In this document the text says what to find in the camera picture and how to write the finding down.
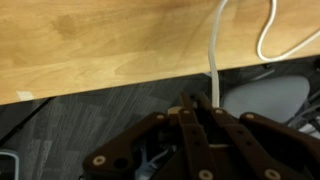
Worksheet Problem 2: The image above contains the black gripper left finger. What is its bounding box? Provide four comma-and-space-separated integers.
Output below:
82, 93, 215, 180

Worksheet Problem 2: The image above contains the white braided cable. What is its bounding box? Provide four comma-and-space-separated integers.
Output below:
208, 0, 320, 109

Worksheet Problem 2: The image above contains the grey fabric office chair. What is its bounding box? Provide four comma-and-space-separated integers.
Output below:
221, 75, 310, 123

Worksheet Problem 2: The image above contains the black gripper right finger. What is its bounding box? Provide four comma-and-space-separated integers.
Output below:
196, 93, 320, 180

